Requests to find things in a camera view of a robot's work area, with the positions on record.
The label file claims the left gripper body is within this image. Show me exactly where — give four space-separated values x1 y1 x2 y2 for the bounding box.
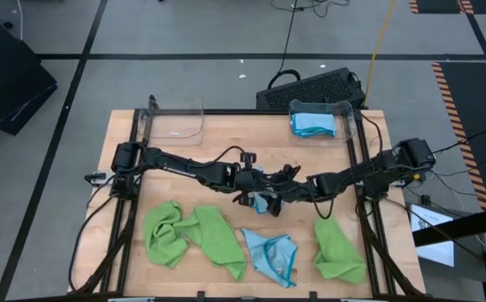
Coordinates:
233 151 269 206

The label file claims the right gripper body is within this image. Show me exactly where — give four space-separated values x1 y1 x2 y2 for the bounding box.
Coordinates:
267 164 315 218

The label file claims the blue microfiber towel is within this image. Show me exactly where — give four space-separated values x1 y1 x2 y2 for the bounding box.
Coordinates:
241 227 299 289
250 190 271 215
290 112 338 138

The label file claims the green microfiber towel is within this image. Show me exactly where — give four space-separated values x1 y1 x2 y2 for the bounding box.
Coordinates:
143 200 190 269
175 205 248 282
312 216 368 284

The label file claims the clear plastic bin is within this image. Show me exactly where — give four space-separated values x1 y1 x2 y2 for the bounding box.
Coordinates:
136 98 205 147
290 99 359 148

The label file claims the black perforated computer case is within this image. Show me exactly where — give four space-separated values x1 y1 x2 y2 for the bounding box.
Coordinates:
255 66 368 111

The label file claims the white printed sheet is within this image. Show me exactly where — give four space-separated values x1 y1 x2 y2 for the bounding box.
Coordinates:
410 203 457 268

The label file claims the black metal beam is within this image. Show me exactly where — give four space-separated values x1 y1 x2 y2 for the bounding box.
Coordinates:
412 204 486 248

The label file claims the hazard-striped black floor mat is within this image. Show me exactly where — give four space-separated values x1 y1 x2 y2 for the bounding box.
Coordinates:
408 0 486 16
431 60 486 211

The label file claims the black equipment case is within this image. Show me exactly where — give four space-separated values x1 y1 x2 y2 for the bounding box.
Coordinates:
0 23 59 136

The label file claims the black floor cable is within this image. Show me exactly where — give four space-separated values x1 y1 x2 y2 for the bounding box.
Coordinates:
266 0 302 90

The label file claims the yellow cable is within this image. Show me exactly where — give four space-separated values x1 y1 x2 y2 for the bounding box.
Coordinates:
362 0 397 108

